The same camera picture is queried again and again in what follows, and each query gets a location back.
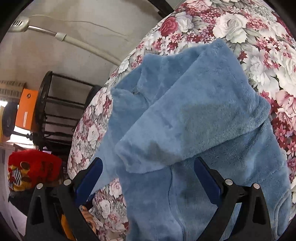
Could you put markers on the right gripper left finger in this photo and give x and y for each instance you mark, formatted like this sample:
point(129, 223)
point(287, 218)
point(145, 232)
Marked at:
point(49, 204)

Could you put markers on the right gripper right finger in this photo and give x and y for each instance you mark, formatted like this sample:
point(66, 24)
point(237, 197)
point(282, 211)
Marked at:
point(252, 222)

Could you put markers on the blue fleece zip jacket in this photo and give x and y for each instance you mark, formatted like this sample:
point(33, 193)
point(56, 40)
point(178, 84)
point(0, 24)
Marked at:
point(172, 109)

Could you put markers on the person's hand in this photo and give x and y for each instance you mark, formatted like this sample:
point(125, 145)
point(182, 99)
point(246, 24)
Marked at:
point(88, 217)

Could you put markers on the red bag with print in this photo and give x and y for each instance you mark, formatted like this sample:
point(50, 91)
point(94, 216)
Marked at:
point(28, 168)

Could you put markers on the orange box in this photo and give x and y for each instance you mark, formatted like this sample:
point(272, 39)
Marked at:
point(25, 117)

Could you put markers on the black round fan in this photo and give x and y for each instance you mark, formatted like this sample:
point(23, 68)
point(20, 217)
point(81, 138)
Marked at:
point(9, 118)

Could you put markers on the floral pink bed cover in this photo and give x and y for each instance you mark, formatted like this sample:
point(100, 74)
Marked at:
point(263, 46)

